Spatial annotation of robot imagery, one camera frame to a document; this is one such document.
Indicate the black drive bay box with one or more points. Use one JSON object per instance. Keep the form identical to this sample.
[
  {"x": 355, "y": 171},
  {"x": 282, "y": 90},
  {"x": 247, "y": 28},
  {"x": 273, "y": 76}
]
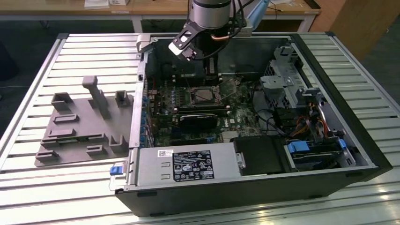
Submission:
[{"x": 259, "y": 154}]

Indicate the wooden cabinet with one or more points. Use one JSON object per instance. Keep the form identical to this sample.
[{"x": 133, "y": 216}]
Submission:
[{"x": 369, "y": 28}]

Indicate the CPU socket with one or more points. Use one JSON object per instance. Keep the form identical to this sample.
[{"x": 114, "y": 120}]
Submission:
[{"x": 203, "y": 102}]

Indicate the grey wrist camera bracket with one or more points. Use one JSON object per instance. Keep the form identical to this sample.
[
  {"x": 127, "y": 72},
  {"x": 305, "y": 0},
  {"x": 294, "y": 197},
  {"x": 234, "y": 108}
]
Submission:
[{"x": 243, "y": 30}]

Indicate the grey metal drive cage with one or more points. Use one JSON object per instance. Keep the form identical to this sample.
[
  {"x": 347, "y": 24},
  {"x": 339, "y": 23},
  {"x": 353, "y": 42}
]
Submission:
[{"x": 282, "y": 84}]

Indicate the black graphics card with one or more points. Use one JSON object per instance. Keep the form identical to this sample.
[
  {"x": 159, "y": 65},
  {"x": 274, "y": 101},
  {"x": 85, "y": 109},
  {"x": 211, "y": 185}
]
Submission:
[{"x": 197, "y": 122}]

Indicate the green motherboard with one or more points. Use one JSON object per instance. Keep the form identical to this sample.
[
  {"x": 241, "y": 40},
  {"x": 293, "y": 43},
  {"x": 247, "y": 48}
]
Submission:
[{"x": 241, "y": 112}]

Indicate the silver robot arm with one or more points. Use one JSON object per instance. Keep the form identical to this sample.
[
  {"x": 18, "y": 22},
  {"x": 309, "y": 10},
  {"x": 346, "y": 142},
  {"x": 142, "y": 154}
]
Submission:
[{"x": 210, "y": 14}]

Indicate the black open PC case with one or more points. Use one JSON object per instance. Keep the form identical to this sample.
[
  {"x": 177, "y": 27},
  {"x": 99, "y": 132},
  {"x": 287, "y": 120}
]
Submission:
[{"x": 250, "y": 199}]

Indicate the black RAM slot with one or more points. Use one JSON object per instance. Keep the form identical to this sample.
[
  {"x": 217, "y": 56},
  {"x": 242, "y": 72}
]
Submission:
[
  {"x": 195, "y": 84},
  {"x": 195, "y": 77},
  {"x": 203, "y": 112},
  {"x": 203, "y": 108},
  {"x": 195, "y": 80}
]

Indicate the wooden desk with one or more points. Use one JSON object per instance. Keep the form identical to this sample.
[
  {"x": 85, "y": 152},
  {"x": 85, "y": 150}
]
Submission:
[{"x": 125, "y": 7}]

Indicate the hard disk in blue carrier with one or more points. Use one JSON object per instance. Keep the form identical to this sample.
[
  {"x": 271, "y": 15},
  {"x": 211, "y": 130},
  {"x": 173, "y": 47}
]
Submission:
[{"x": 297, "y": 146}]

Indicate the grey parts rack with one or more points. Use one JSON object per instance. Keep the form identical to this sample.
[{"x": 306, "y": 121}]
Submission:
[{"x": 82, "y": 122}]

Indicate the white labelled box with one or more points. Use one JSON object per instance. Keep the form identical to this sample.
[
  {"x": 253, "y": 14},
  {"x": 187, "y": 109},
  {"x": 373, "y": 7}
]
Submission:
[{"x": 119, "y": 2}]

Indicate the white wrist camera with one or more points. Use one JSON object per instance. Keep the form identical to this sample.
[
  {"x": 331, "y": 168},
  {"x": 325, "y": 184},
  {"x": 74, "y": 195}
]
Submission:
[{"x": 185, "y": 44}]

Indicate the thin metal locking lever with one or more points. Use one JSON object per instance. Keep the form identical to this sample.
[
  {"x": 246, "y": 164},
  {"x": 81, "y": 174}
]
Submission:
[
  {"x": 227, "y": 96},
  {"x": 187, "y": 83}
]

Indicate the grey power supply unit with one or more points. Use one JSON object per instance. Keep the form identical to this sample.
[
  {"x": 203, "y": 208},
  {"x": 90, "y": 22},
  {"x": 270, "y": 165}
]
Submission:
[{"x": 153, "y": 173}]

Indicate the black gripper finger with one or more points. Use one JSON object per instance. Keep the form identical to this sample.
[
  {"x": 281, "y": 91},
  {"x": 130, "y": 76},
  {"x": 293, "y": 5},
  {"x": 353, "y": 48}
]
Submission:
[
  {"x": 207, "y": 68},
  {"x": 213, "y": 68}
]

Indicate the silver chipset heatsink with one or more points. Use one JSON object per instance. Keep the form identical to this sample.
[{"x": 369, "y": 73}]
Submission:
[{"x": 231, "y": 134}]

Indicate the blue case latch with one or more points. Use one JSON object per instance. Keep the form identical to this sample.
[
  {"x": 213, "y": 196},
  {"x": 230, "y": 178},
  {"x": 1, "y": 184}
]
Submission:
[{"x": 117, "y": 170}]

